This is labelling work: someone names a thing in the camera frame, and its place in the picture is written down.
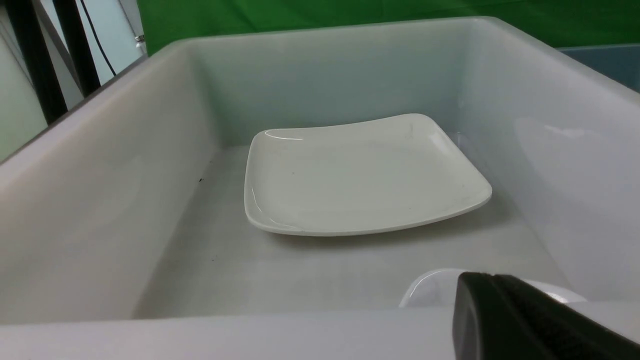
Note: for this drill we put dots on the large white plastic bin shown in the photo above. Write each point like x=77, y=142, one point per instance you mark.
x=124, y=234

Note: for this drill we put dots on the teal plastic bin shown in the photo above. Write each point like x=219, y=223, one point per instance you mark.
x=619, y=62

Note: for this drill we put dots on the green backdrop cloth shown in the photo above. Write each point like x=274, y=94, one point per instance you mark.
x=558, y=23

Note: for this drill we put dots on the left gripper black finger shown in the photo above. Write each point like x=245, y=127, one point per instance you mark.
x=501, y=317

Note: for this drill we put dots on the white square plate in bin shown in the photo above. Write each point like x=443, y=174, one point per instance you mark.
x=363, y=178

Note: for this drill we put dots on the small white dish in bin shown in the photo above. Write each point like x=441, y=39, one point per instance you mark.
x=439, y=288

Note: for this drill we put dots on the black metal frame post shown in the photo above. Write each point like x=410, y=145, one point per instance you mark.
x=24, y=20

